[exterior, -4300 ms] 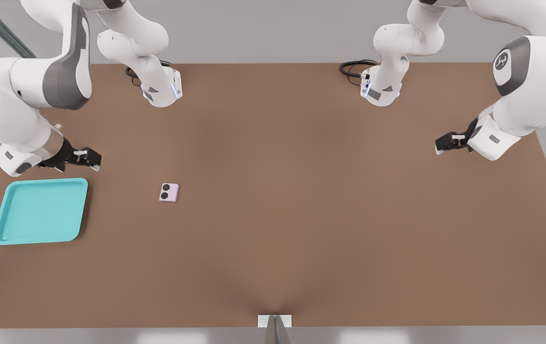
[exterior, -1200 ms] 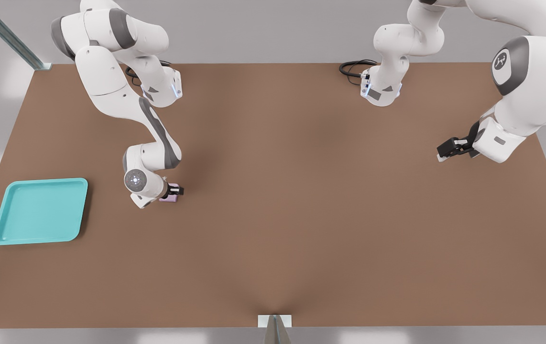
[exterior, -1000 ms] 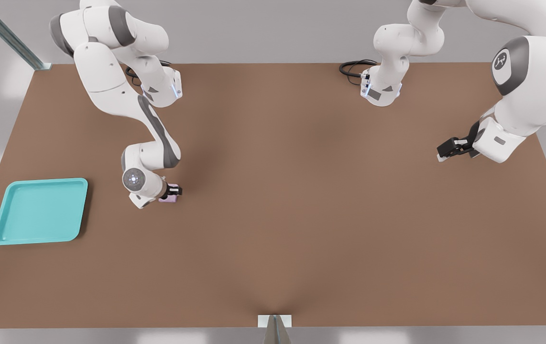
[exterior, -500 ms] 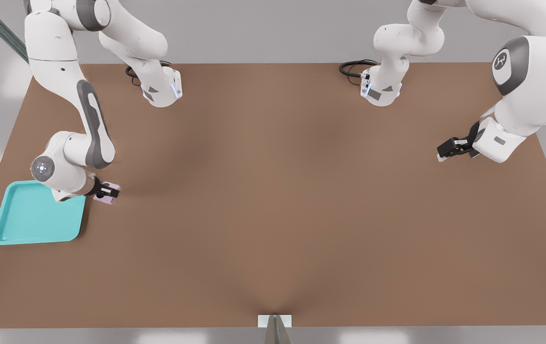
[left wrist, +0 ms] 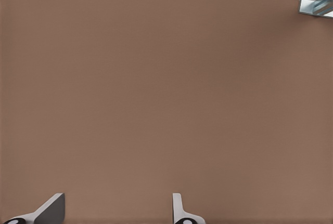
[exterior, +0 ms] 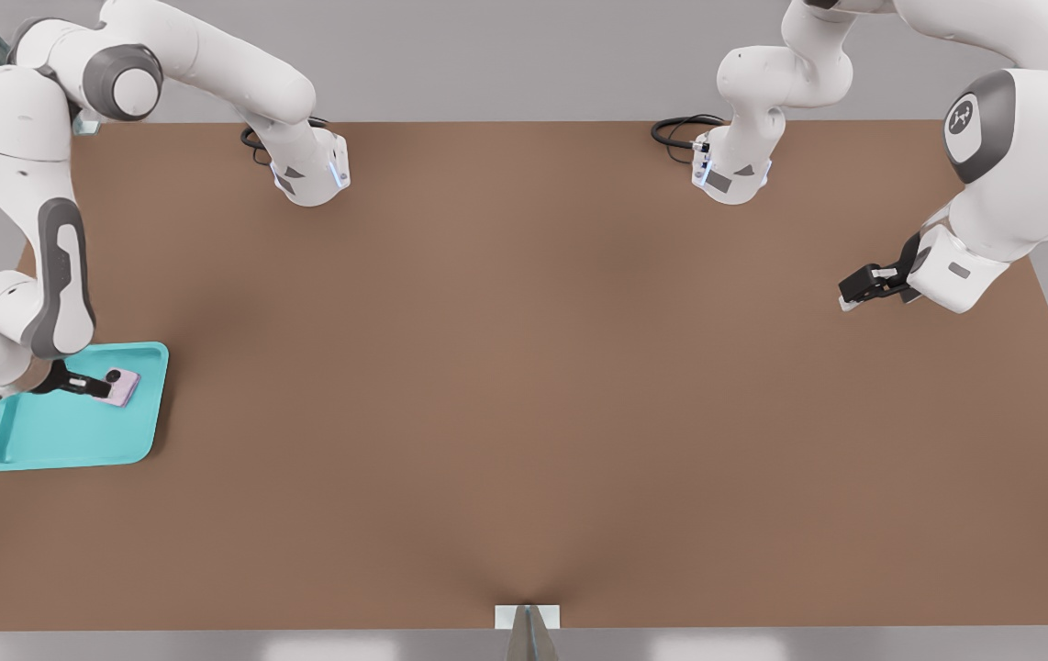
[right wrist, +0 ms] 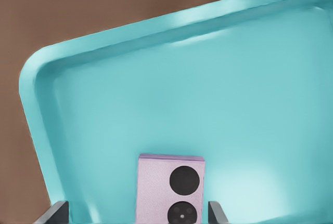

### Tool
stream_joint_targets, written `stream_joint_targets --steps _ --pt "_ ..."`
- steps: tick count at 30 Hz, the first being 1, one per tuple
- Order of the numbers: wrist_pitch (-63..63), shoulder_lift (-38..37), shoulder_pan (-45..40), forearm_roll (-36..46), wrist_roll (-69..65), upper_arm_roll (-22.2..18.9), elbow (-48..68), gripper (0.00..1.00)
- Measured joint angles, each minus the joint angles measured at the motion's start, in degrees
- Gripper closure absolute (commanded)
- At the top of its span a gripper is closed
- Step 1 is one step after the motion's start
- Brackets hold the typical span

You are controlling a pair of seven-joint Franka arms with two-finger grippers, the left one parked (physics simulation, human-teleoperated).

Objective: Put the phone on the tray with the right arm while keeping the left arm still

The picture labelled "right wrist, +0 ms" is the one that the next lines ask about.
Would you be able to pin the pale blue-green tray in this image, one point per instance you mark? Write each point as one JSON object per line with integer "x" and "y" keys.
{"x": 182, "y": 99}

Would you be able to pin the pale lilac phone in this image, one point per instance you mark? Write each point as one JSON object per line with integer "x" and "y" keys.
{"x": 153, "y": 182}

